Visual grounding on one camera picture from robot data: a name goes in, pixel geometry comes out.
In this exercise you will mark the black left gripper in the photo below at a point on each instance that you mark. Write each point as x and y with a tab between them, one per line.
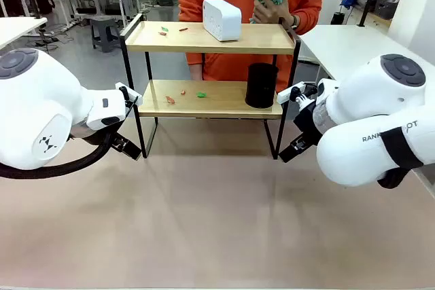
115	138

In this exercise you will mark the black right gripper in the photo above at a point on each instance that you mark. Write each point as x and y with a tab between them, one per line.
306	123

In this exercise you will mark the person's left forearm orange sleeve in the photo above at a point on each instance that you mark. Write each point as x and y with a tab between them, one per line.
307	11

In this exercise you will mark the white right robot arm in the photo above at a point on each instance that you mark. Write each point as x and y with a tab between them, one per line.
374	100

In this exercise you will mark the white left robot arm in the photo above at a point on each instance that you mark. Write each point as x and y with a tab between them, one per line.
40	106

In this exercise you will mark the person's left hand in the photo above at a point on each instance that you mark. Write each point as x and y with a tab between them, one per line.
268	9

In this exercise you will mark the long red paper scrap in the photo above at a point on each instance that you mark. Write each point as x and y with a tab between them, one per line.
170	100

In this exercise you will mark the black cylindrical container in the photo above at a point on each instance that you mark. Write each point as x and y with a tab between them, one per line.
261	86

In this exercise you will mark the large green paper scrap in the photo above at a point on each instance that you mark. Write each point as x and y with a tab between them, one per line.
201	94

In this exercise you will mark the large white table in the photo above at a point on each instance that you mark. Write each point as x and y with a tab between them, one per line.
340	45

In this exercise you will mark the grey plastic stool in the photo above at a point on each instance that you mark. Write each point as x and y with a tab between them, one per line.
104	32

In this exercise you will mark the black wrist watch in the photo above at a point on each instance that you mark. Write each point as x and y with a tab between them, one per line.
294	22

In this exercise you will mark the small green paper scrap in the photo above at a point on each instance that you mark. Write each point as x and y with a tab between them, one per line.
165	28

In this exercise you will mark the white rectangular speaker box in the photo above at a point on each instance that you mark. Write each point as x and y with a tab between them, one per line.
222	18

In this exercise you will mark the white side table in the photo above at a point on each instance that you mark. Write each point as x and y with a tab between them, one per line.
17	28

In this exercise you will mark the black backpack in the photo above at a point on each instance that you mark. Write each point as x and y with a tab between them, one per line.
44	1

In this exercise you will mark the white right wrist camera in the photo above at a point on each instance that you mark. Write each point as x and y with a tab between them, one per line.
289	94

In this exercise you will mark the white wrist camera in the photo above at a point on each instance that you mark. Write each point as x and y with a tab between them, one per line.
289	94
130	92

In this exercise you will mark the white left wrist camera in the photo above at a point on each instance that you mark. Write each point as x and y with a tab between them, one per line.
130	92

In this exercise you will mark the wooden shelf with black frame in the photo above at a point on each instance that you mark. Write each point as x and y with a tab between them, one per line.
204	42

